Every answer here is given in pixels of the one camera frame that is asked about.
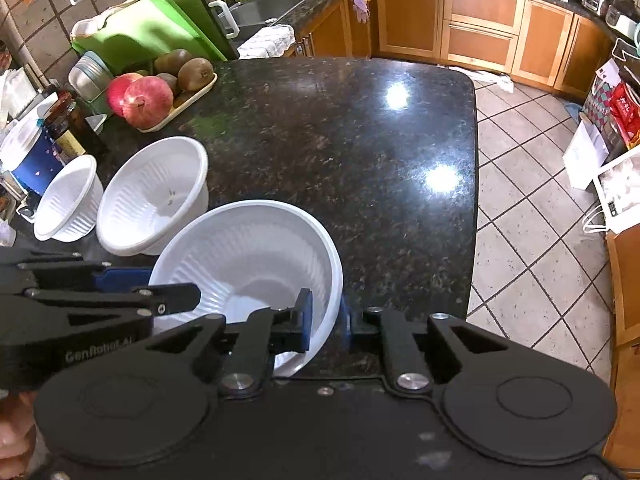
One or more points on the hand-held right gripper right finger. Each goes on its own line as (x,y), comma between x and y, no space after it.
(352,331)

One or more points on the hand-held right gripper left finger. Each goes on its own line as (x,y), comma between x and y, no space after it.
(304,320)

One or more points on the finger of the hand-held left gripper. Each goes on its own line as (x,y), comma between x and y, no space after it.
(120,280)
(175,300)

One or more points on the white ribbed plastic bowl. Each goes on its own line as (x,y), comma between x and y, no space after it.
(240,255)
(150,200)

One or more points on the small white plastic bowl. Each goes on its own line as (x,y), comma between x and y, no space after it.
(67,200)

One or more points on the person's left hand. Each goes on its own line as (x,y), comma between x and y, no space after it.
(15,435)

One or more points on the blue paper cup white lid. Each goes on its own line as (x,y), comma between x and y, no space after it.
(35,160)

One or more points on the dark sauce jar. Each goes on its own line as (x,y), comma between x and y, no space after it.
(70,127)

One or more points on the red apples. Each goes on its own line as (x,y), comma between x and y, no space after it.
(147,102)

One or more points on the beige foam fruit tray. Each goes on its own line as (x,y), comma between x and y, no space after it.
(192,97)

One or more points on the brown kiwi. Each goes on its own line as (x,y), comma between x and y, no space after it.
(196,74)
(167,82)
(172,60)

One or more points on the metal tin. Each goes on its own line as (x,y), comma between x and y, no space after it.
(87,77)

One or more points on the green cutting board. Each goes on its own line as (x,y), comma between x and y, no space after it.
(150,30)

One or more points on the cream cloth bag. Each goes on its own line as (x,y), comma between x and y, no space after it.
(100,17)

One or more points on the wooden side cabinet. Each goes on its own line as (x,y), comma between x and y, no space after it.
(625,310)

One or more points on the white dish towel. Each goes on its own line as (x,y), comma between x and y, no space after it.
(265,40)

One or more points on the white floor cloth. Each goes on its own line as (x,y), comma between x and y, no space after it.
(487,79)

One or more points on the white paper bag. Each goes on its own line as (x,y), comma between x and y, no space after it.
(585,155)

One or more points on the white box with window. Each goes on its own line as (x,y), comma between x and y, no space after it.
(620,190)

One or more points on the dark kitchen sink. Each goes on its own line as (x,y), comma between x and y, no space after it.
(270,7)

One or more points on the wooden base cabinets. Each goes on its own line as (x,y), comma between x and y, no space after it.
(480,25)

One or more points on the red gift bag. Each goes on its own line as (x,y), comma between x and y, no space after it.
(615,100)

